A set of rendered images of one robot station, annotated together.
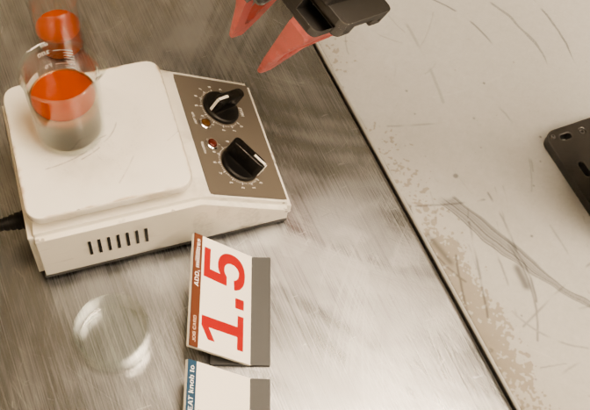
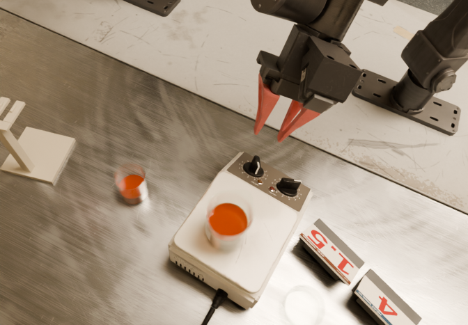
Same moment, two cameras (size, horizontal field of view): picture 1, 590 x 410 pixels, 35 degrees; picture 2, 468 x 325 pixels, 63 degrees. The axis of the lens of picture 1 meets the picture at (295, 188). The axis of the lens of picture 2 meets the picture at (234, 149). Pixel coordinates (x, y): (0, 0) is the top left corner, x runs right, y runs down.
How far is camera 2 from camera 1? 0.41 m
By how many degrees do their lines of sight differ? 23
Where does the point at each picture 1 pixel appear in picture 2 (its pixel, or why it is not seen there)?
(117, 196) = (278, 248)
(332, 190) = (308, 170)
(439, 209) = (349, 147)
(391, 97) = not seen: hidden behind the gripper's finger
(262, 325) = (346, 248)
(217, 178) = (291, 202)
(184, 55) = (194, 156)
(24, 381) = not seen: outside the picture
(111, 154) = (254, 230)
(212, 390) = (370, 294)
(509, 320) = (411, 172)
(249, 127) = (267, 169)
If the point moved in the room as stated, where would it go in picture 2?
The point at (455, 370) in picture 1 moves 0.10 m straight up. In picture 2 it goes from (416, 206) to (452, 178)
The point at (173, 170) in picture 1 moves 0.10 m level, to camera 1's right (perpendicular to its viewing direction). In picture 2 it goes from (286, 215) to (342, 178)
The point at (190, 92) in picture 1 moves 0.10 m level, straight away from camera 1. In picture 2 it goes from (239, 172) to (191, 129)
